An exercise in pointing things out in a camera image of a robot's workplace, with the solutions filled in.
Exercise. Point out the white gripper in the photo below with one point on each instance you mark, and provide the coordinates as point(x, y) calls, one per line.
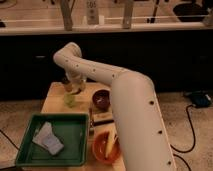
point(77, 82)

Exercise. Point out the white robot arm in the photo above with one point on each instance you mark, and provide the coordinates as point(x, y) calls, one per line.
point(140, 127)

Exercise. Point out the dark purple bowl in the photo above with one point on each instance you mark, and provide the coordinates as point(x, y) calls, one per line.
point(101, 99)

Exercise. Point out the metal utensil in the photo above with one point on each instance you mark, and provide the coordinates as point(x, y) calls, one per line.
point(91, 127)

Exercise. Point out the green plastic tray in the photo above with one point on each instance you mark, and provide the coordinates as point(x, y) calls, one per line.
point(70, 129)

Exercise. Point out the orange bowl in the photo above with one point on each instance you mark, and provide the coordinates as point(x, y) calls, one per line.
point(99, 146)

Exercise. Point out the grey folded cloth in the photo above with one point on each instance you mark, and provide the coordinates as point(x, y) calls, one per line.
point(46, 138)

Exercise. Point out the yellow banana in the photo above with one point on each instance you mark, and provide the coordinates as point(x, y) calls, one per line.
point(110, 142)

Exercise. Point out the dark blue floor device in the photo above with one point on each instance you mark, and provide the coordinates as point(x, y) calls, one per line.
point(200, 99)

